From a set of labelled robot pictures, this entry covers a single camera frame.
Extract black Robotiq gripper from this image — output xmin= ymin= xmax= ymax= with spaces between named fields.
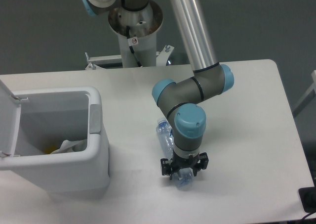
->
xmin=160 ymin=152 xmax=209 ymax=180

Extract clear plastic water bottle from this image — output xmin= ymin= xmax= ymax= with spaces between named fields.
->
xmin=156 ymin=118 xmax=194 ymax=191

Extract white plastic wrapper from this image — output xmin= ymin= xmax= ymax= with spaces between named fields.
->
xmin=51 ymin=139 xmax=87 ymax=154

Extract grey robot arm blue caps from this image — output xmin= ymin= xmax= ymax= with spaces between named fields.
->
xmin=82 ymin=0 xmax=234 ymax=177

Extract white plastic trash can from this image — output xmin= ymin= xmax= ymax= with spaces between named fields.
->
xmin=0 ymin=84 xmax=110 ymax=193

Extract yellow trash in can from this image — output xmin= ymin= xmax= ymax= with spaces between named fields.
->
xmin=43 ymin=146 xmax=57 ymax=154

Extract black device at table edge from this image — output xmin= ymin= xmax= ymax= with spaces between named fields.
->
xmin=298 ymin=187 xmax=316 ymax=213

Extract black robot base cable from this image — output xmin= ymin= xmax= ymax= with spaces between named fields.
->
xmin=125 ymin=25 xmax=144 ymax=68

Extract white metal base frame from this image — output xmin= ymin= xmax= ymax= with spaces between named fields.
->
xmin=85 ymin=45 xmax=189 ymax=70

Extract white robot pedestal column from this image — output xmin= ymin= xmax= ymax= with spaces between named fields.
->
xmin=108 ymin=0 xmax=163 ymax=67

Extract white frame at right edge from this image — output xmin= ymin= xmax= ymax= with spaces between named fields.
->
xmin=292 ymin=70 xmax=316 ymax=118

